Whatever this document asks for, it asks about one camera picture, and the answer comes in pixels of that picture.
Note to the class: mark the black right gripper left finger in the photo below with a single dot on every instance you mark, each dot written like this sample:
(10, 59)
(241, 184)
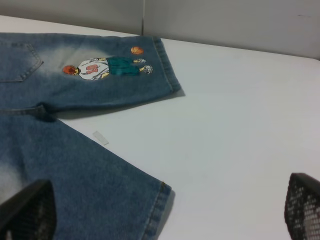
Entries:
(30, 214)

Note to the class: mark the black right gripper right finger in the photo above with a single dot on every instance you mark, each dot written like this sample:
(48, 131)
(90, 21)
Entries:
(302, 207)

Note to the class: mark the children's blue denim shorts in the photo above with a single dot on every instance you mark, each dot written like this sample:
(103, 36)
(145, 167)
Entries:
(98, 195)

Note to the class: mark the clear tape piece far right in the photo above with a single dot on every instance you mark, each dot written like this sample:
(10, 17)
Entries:
(100, 138)

